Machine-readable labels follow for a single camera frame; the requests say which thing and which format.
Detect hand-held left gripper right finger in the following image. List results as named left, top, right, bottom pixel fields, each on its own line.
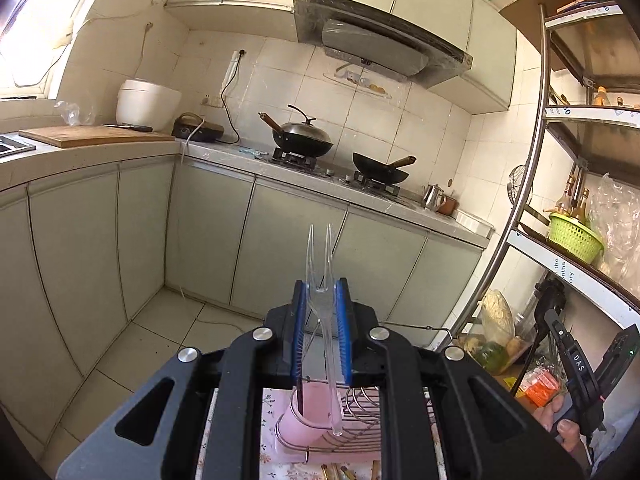
left=336, top=278, right=587, bottom=480

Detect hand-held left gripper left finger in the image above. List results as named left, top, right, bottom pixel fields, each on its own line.
left=56, top=280, right=307, bottom=480

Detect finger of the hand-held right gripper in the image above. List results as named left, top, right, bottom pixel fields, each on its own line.
left=544, top=309, right=602, bottom=431

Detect clear plastic fork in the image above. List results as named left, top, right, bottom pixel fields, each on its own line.
left=304, top=223, right=347, bottom=437

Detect pink plastic utensil cup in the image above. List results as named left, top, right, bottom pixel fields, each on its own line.
left=274, top=379, right=352, bottom=462

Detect metal wire utensil rack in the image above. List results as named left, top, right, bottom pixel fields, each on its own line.
left=274, top=385, right=390, bottom=464

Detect person's right hand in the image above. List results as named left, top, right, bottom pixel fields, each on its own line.
left=532, top=394, right=586, bottom=456

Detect orange packet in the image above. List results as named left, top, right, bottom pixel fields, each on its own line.
left=517, top=367, right=561, bottom=408

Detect green round vegetable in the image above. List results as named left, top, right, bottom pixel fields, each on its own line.
left=470, top=341, right=509, bottom=374

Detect napa cabbage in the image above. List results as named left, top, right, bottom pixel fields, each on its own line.
left=477, top=288, right=516, bottom=342

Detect green plastic basket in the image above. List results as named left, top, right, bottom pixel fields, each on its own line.
left=547, top=211, right=605, bottom=266

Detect large clear plastic bag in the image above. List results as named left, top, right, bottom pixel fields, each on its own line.
left=590, top=172, right=640, bottom=287

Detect grey kitchen base cabinets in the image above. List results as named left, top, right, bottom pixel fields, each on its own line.
left=0, top=130, right=497, bottom=457

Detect floral tablecloth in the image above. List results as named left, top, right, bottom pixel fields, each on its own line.
left=200, top=387, right=447, bottom=480

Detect amber glass bottle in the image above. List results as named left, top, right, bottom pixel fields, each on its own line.
left=573, top=187, right=592, bottom=226
left=555, top=175, right=577, bottom=217

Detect small metal kettle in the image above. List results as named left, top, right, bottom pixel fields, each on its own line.
left=422, top=183, right=448, bottom=211

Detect white rectangular tray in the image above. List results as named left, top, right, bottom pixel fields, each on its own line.
left=455, top=209, right=495, bottom=235

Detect gas stove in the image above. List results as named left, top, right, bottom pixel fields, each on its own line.
left=255, top=147, right=417, bottom=199

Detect black wok with lid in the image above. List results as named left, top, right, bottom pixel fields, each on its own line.
left=258, top=104, right=335, bottom=159

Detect black round electric cooker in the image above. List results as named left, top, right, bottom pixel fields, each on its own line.
left=171, top=112, right=225, bottom=143

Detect metal storage shelf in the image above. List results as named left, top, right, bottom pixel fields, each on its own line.
left=435, top=2, right=640, bottom=361

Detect white rice cooker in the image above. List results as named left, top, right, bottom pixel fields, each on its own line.
left=116, top=79, right=183, bottom=134

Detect wooden cutting board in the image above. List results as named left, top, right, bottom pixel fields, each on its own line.
left=19, top=125, right=176, bottom=150

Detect black range hood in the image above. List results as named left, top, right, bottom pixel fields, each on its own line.
left=292, top=0, right=474, bottom=98

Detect small clear plastic bag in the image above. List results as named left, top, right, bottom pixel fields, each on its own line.
left=54, top=100, right=97, bottom=127

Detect steel sink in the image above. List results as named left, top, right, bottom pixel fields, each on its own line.
left=0, top=132, right=37, bottom=157

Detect flat cardboard box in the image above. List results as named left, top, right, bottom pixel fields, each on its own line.
left=555, top=0, right=600, bottom=15

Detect window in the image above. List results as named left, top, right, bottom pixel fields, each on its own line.
left=0, top=0, right=110, bottom=102

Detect black wok wooden handle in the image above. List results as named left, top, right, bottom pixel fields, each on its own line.
left=352, top=152, right=417, bottom=185

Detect metal wire skimmer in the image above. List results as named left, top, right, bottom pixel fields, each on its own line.
left=507, top=164, right=534, bottom=209

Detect white appliance cable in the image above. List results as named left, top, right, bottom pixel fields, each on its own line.
left=180, top=115, right=207, bottom=164

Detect black power cable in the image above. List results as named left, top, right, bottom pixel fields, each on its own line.
left=220, top=51, right=247, bottom=147

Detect white wall power strip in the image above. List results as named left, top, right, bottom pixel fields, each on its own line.
left=227, top=50, right=246, bottom=95

